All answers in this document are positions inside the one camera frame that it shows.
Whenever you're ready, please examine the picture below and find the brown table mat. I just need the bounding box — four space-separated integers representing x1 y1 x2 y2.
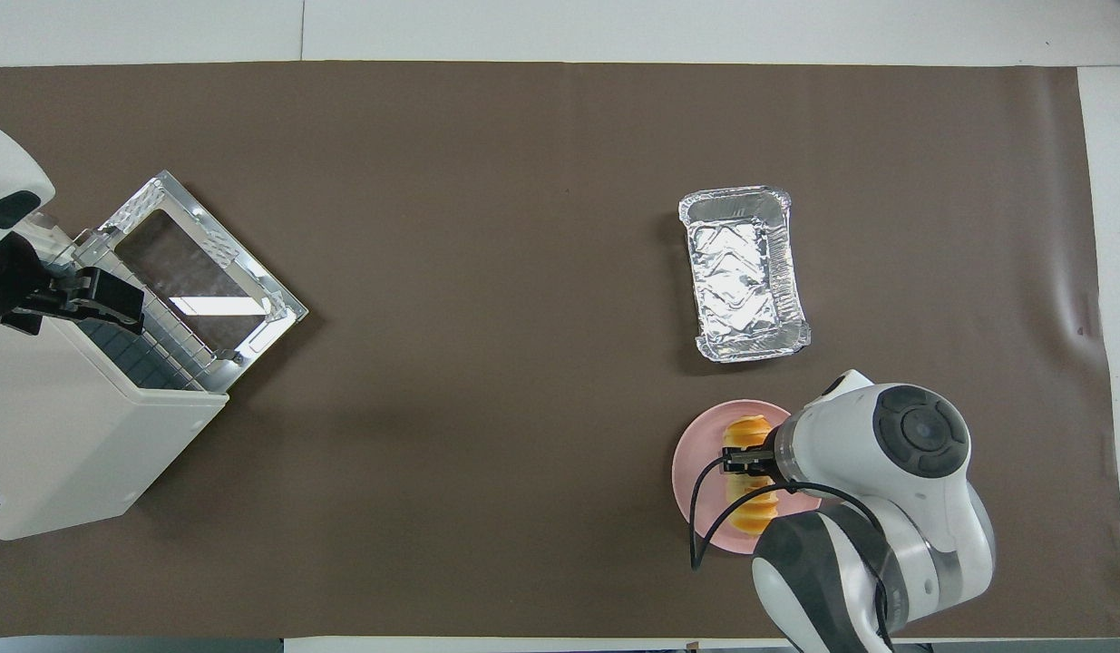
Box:
0 62 1120 640

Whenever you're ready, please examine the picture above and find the glass oven door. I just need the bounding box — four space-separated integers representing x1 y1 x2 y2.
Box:
97 170 309 380

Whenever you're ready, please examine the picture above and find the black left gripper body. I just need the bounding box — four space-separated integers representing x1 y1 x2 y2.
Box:
0 231 49 325

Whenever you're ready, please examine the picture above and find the sliced golden bread loaf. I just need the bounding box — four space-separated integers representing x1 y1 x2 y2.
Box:
721 414 784 538

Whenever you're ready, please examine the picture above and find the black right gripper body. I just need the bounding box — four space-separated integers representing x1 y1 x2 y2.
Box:
748 435 784 482

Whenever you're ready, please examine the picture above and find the aluminium foil tray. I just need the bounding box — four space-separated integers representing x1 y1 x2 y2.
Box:
677 186 812 364

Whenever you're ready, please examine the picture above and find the metal oven wire rack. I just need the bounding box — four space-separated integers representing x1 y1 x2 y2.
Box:
65 240 223 393

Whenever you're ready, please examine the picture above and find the pink round plate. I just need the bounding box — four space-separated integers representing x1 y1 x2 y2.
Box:
671 399 823 555

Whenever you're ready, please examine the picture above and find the cream white toaster oven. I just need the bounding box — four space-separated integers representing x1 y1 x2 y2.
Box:
0 213 231 542

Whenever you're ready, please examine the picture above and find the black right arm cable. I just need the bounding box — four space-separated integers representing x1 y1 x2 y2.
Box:
689 453 896 653

